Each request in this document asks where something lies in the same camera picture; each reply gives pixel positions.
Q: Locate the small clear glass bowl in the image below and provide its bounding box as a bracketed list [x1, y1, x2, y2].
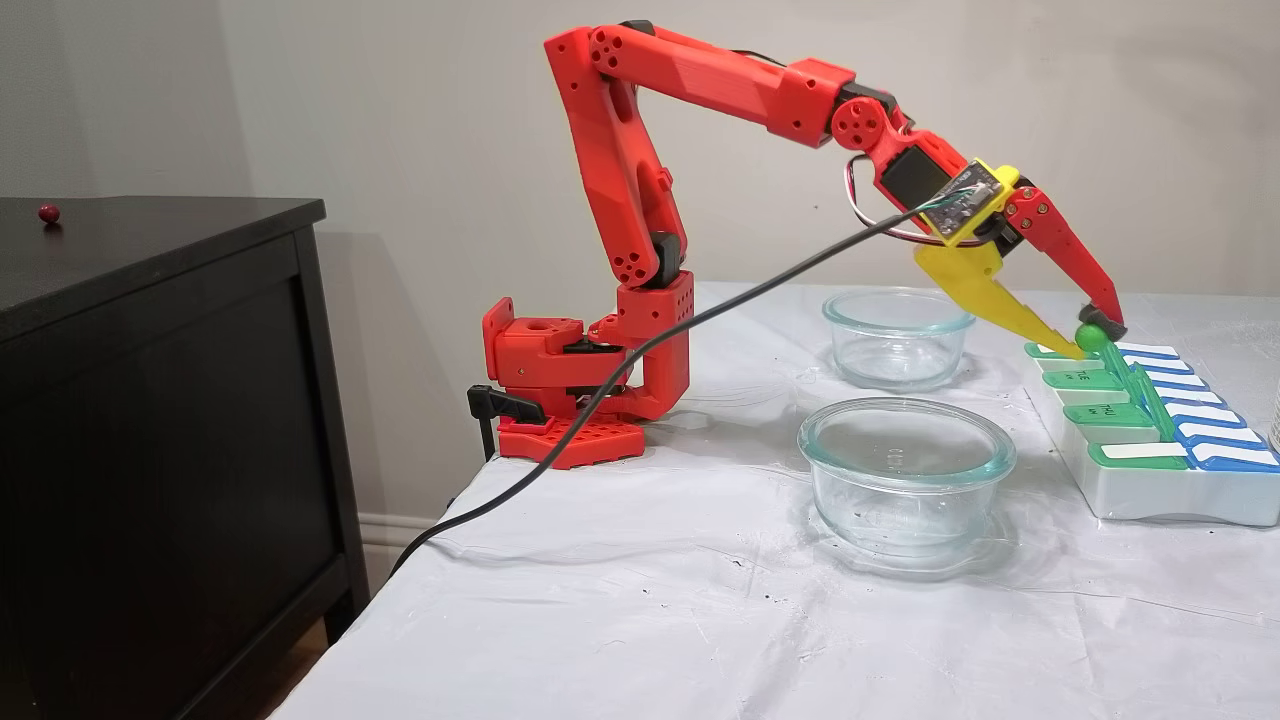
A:
[822, 288, 979, 393]

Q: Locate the black wooden cabinet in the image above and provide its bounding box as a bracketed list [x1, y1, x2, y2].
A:
[0, 196, 369, 720]

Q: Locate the white baseboard trim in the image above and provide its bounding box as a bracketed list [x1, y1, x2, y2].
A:
[358, 512, 446, 581]

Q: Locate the camera board on yellow mount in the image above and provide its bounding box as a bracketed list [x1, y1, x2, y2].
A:
[915, 158, 1023, 249]

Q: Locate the red white servo wire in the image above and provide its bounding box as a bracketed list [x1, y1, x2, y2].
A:
[845, 155, 946, 246]

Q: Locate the black table clamp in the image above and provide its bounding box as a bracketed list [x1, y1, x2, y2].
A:
[467, 385, 547, 459]

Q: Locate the large clear glass bowl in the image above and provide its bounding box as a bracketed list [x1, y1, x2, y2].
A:
[797, 397, 1019, 561]

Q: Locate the white plastic table cover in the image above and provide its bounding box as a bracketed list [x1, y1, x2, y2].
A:
[265, 282, 1280, 720]

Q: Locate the weekly pill organizer box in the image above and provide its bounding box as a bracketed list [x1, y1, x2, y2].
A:
[1024, 305, 1280, 527]

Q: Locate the black cable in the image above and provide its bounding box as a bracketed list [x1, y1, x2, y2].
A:
[385, 190, 976, 581]

